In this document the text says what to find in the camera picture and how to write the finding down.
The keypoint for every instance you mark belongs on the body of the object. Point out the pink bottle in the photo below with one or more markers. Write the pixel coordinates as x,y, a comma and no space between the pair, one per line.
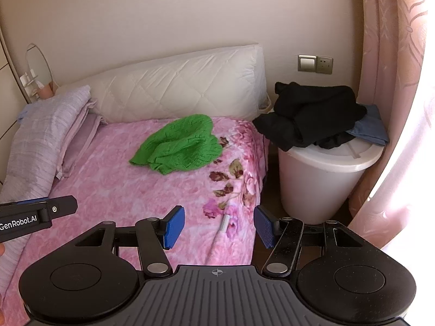
45,91

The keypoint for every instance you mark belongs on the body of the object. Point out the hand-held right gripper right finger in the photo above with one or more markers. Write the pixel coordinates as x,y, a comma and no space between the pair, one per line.
263,222

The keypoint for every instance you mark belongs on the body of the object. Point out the white plastic bin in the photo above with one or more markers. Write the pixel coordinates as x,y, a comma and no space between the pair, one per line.
316,183

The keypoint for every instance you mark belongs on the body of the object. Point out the pink floral blanket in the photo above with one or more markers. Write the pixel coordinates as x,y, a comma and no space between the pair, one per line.
119,190

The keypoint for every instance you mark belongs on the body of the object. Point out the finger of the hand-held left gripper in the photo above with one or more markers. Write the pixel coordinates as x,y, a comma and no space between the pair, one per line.
61,205

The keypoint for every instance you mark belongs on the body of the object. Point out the round mirror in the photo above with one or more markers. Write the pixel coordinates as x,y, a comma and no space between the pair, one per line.
37,62

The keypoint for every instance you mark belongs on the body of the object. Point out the blue cloth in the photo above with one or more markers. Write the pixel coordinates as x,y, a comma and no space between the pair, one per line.
372,125

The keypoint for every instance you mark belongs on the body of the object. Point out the green knitted sweater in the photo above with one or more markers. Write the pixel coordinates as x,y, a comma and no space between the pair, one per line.
176,142

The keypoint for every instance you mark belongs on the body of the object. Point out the small white tag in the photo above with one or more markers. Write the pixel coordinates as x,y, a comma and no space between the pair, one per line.
225,222

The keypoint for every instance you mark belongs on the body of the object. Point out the beige wall switch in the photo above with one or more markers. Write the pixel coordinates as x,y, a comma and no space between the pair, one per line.
307,63

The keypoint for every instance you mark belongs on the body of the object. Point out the pink patterned curtain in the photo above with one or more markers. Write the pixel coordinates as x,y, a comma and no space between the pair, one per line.
390,57

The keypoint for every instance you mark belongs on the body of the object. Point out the white quilted cushion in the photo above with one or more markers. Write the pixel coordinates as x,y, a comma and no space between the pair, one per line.
176,78

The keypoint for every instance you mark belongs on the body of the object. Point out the lilac striped duvet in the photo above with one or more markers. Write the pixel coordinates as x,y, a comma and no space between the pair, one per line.
34,142

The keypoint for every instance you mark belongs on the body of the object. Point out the folded lilac sheet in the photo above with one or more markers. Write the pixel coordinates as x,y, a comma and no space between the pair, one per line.
78,135

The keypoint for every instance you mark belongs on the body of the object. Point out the white wardrobe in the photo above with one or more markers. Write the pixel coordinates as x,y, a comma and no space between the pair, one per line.
6,85

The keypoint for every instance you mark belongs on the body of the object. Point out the black clothes pile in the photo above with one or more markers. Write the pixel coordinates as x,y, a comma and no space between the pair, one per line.
306,108

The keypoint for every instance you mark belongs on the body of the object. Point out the beige wall socket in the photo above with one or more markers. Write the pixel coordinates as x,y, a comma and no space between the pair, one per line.
324,65

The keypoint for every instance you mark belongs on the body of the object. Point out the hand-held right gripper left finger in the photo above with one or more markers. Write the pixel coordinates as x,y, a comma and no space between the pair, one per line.
175,225

